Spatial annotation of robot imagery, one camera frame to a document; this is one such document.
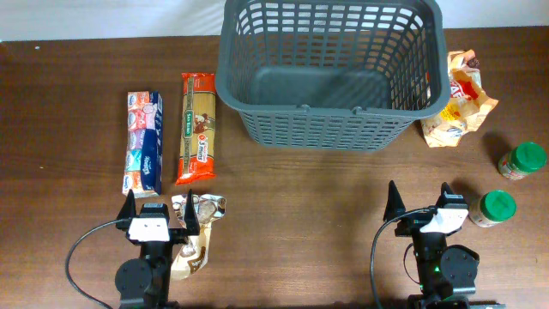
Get orange snack bag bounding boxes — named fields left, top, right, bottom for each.
left=420, top=49, right=498, bottom=148

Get silver brown snack pouch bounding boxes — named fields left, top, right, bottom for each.
left=171, top=194, right=226, bottom=281

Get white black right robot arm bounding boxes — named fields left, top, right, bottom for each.
left=376, top=180, right=506, bottom=309

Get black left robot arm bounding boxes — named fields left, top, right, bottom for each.
left=115, top=191, right=200, bottom=309

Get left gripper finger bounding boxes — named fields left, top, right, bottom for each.
left=184, top=189, right=200, bottom=236
left=116, top=190, right=136, bottom=230

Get San Remo spaghetti packet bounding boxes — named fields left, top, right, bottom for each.
left=176, top=73, right=216, bottom=185

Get green-lid jar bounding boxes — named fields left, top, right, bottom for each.
left=468, top=191, right=516, bottom=227
left=498, top=142, right=547, bottom=180

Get grey plastic slotted basket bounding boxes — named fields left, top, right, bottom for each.
left=215, top=0, right=449, bottom=152

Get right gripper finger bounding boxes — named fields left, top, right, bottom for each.
left=436, top=182, right=454, bottom=208
left=383, top=180, right=406, bottom=222

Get Kleenex tissue multipack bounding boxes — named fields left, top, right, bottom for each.
left=122, top=91, right=163, bottom=198

